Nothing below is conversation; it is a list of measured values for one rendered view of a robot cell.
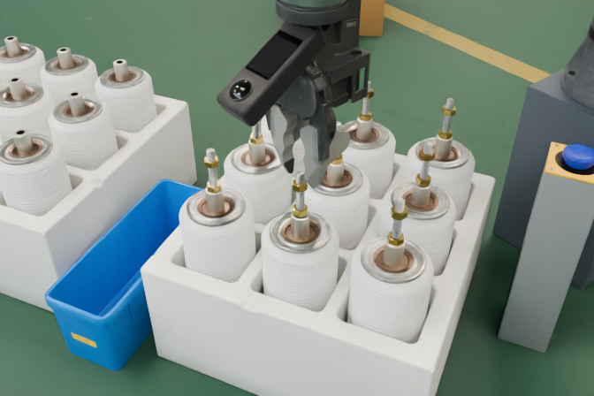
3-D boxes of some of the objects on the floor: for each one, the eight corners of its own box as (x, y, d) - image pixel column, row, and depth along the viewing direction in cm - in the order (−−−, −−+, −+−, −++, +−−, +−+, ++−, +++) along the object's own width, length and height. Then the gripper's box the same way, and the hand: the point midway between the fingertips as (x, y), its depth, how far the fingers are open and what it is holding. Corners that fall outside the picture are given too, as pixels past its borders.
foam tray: (271, 201, 123) (270, 122, 112) (477, 260, 110) (497, 177, 100) (156, 355, 94) (139, 268, 84) (415, 459, 82) (433, 371, 71)
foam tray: (42, 137, 141) (21, 63, 130) (197, 179, 129) (188, 102, 118) (-111, 251, 112) (-154, 168, 101) (71, 320, 100) (43, 233, 89)
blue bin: (171, 229, 117) (163, 176, 110) (224, 246, 113) (218, 193, 106) (57, 353, 95) (38, 297, 88) (119, 379, 91) (104, 323, 84)
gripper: (390, 0, 62) (375, 178, 74) (309, -29, 68) (308, 139, 81) (327, 26, 57) (322, 210, 70) (247, -8, 63) (255, 167, 76)
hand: (296, 172), depth 73 cm, fingers open, 3 cm apart
